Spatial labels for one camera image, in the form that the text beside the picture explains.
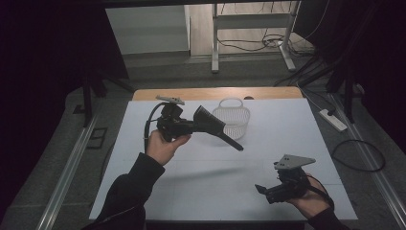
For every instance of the person's right hand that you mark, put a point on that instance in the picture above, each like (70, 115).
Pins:
(311, 201)

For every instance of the white table cover board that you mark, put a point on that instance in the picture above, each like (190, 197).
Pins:
(204, 185)

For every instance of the person's left black sleeve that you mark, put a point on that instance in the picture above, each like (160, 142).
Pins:
(130, 195)

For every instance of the white desk frame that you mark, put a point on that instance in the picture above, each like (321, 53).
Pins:
(252, 21)

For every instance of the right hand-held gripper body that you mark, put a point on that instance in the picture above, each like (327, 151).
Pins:
(290, 188)

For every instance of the person's left hand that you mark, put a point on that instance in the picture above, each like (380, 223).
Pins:
(161, 148)

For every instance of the black metal stand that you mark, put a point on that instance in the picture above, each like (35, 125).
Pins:
(86, 99)
(349, 99)

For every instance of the person's black sleeve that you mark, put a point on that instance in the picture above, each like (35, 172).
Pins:
(328, 222)
(130, 195)

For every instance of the aluminium rail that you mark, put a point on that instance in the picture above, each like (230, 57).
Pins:
(68, 174)
(367, 153)

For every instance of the white power strip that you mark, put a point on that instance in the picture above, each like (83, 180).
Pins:
(333, 120)

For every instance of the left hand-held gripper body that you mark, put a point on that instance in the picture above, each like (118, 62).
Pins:
(170, 124)

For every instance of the white plastic basket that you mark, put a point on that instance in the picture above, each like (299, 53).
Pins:
(237, 116)

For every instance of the person's right black sleeve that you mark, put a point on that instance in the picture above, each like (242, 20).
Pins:
(328, 222)

